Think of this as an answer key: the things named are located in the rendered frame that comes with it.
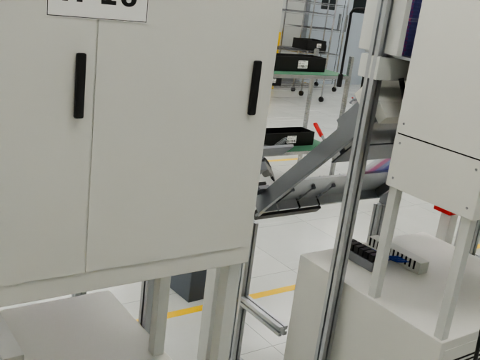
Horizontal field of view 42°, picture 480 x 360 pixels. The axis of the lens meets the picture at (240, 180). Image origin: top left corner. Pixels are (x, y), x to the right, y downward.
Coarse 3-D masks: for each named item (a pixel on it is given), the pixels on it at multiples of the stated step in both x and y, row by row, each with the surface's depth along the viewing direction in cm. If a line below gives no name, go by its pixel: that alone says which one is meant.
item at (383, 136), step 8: (376, 120) 210; (376, 128) 217; (384, 128) 219; (392, 128) 222; (376, 136) 225; (384, 136) 227; (392, 136) 230; (376, 144) 221; (384, 144) 223; (392, 144) 226; (344, 152) 218; (376, 152) 229; (384, 152) 232; (336, 160) 222; (344, 160) 225
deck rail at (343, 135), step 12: (348, 120) 207; (336, 132) 211; (348, 132) 207; (324, 144) 217; (336, 144) 212; (312, 156) 222; (324, 156) 217; (300, 168) 228; (312, 168) 223; (276, 180) 240; (288, 180) 234; (300, 180) 229; (264, 192) 247; (276, 192) 241; (264, 204) 247
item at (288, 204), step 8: (368, 192) 288; (288, 200) 261; (304, 200) 266; (312, 200) 268; (320, 200) 270; (328, 200) 273; (336, 200) 275; (272, 208) 255; (280, 208) 257; (288, 208) 259; (296, 208) 262
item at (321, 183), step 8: (320, 176) 249; (328, 176) 251; (336, 176) 254; (344, 176) 257; (368, 176) 268; (376, 176) 272; (384, 176) 276; (304, 184) 249; (312, 184) 253; (320, 184) 256; (328, 184) 260; (336, 184) 264; (344, 184) 268; (368, 184) 280; (376, 184) 284; (288, 192) 252; (296, 192) 256; (304, 192) 259; (312, 192) 263; (320, 192) 267; (328, 192) 271; (336, 192) 275
